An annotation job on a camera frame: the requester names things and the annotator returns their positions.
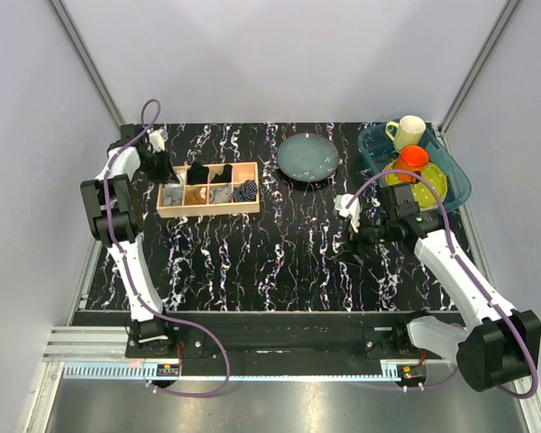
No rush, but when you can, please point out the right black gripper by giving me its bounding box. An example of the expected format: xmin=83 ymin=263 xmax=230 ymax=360
xmin=335 ymin=207 xmax=397 ymax=268

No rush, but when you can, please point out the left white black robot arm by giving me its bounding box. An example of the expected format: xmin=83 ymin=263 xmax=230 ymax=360
xmin=80 ymin=124 xmax=179 ymax=358

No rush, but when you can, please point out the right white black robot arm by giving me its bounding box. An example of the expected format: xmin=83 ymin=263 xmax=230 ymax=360
xmin=335 ymin=183 xmax=541 ymax=400

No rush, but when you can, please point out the grey rolled cloth left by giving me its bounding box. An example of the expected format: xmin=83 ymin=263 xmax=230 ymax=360
xmin=161 ymin=186 xmax=184 ymax=207

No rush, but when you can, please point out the grey rolled cloth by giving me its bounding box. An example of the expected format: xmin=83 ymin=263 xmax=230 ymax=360
xmin=208 ymin=184 xmax=233 ymax=205
xmin=161 ymin=186 xmax=184 ymax=207

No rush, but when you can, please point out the yellow-green dotted plate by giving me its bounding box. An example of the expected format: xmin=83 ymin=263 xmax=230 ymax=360
xmin=384 ymin=162 xmax=448 ymax=210

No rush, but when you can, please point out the brown rolled cloth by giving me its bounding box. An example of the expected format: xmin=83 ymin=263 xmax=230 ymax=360
xmin=184 ymin=186 xmax=208 ymax=206

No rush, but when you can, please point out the wooden divided organizer box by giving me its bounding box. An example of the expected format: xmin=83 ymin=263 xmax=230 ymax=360
xmin=156 ymin=161 xmax=261 ymax=218

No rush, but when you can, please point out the small black rolled cloth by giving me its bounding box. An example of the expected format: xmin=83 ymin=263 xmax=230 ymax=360
xmin=209 ymin=164 xmax=233 ymax=184

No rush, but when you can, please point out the orange mug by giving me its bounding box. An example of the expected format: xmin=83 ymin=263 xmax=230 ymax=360
xmin=393 ymin=145 xmax=429 ymax=183

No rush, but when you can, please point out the grey rolled cloth middle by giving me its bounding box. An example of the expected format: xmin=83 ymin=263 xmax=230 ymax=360
xmin=208 ymin=184 xmax=233 ymax=205

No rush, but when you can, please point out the teal transparent plastic bin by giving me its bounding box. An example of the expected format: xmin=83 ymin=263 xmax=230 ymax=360
xmin=357 ymin=123 xmax=472 ymax=213

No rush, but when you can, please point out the navy striped rolled cloth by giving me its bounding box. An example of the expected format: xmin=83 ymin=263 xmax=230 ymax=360
xmin=231 ymin=180 xmax=258 ymax=202

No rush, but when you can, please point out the pale yellow mug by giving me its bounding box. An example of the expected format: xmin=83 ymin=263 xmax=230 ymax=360
xmin=385 ymin=115 xmax=426 ymax=152

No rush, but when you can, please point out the blue-green ceramic plate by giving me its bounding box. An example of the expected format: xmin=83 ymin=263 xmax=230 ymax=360
xmin=277 ymin=133 xmax=339 ymax=183

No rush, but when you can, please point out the right connector box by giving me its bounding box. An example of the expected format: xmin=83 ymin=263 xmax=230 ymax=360
xmin=398 ymin=364 xmax=427 ymax=387

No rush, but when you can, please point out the connector box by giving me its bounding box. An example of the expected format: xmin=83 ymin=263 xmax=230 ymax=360
xmin=398 ymin=364 xmax=427 ymax=387
xmin=155 ymin=359 xmax=181 ymax=380

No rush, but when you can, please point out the left connector box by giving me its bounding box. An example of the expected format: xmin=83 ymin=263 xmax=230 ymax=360
xmin=155 ymin=359 xmax=181 ymax=380

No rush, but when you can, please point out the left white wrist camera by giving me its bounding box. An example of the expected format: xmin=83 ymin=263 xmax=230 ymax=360
xmin=147 ymin=127 xmax=168 ymax=153

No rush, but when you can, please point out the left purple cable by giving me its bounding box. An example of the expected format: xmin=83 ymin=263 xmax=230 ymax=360
xmin=102 ymin=98 xmax=232 ymax=399

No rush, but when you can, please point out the purple cable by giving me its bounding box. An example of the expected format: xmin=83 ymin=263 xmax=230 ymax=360
xmin=102 ymin=98 xmax=232 ymax=399
xmin=345 ymin=169 xmax=540 ymax=401

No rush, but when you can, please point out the left aluminium frame post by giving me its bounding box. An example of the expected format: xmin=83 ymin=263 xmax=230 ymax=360
xmin=46 ymin=0 xmax=125 ymax=130

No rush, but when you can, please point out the aluminium frame post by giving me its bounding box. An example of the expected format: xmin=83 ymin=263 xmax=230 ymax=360
xmin=46 ymin=0 xmax=125 ymax=130
xmin=437 ymin=0 xmax=523 ymax=136

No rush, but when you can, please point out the front aluminium rail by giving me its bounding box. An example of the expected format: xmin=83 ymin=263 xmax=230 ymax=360
xmin=40 ymin=327 xmax=536 ymax=366

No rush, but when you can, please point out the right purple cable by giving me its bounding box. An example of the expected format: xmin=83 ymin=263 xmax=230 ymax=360
xmin=345 ymin=169 xmax=540 ymax=401

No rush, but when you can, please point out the right aluminium frame post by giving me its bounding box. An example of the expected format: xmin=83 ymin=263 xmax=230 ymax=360
xmin=437 ymin=0 xmax=523 ymax=136

